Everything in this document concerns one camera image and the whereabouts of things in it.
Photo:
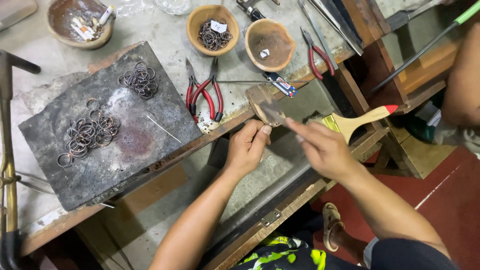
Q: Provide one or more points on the person's left hand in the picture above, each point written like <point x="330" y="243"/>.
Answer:
<point x="243" y="150"/>

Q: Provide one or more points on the person's right hand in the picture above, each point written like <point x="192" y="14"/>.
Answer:
<point x="330" y="150"/>

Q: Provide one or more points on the metal-lined wooden bench drawer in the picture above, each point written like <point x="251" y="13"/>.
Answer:
<point x="270" y="180"/>

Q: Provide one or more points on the wooden paintbrush with red tip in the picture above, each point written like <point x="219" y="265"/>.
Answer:
<point x="360" y="120"/>

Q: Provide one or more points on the wooden bench pin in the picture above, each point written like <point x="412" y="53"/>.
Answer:
<point x="264" y="103"/>

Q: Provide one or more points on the thin long metal rod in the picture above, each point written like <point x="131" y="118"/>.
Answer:
<point x="247" y="81"/>

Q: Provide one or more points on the metal drawer hinge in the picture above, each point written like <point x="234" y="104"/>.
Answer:
<point x="270" y="218"/>

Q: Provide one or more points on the beige sandal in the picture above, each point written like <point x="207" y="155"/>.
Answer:
<point x="330" y="225"/>

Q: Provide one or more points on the blue red white lighter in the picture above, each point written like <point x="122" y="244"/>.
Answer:
<point x="281" y="84"/>

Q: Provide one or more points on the wooden side table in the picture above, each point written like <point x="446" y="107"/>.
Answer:
<point x="386" y="86"/>

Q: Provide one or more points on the small white tagged piece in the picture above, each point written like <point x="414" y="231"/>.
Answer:
<point x="264" y="53"/>

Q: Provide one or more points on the black yellow-green patterned shorts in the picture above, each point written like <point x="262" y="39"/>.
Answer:
<point x="277" y="257"/>

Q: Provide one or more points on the bowl heap of metal rings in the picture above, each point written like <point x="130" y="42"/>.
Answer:
<point x="210" y="39"/>

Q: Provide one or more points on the dark brown clay bowl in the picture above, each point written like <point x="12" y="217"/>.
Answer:
<point x="275" y="37"/>

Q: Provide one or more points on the dark grey soldering block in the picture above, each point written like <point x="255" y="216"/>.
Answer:
<point x="123" y="150"/>

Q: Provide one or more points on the small pile of metal rings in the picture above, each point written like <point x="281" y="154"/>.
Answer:
<point x="140" y="80"/>

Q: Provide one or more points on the white paper tag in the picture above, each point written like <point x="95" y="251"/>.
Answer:
<point x="219" y="26"/>

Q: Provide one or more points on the long metal strips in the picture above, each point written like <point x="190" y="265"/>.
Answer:
<point x="337" y="22"/>

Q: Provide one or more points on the light clay bowl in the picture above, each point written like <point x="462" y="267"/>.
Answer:
<point x="197" y="26"/>

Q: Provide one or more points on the grey metal blade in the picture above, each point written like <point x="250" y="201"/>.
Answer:
<point x="408" y="15"/>

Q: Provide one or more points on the large pile of metal rings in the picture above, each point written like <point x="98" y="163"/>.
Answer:
<point x="88" y="133"/>

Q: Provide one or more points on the clear glass dish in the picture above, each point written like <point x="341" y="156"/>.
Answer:
<point x="173" y="5"/>

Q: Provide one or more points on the clear plastic wrap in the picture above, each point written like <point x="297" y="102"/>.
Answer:
<point x="131" y="6"/>

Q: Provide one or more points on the heap of cigarette butts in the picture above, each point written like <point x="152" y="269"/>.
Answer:
<point x="84" y="30"/>

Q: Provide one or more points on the thin steel tweezers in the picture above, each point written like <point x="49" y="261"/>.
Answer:
<point x="35" y="183"/>

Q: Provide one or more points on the clay bowl with ash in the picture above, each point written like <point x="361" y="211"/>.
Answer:
<point x="62" y="22"/>

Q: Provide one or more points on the brass torch stand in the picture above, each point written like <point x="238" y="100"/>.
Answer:
<point x="7" y="150"/>

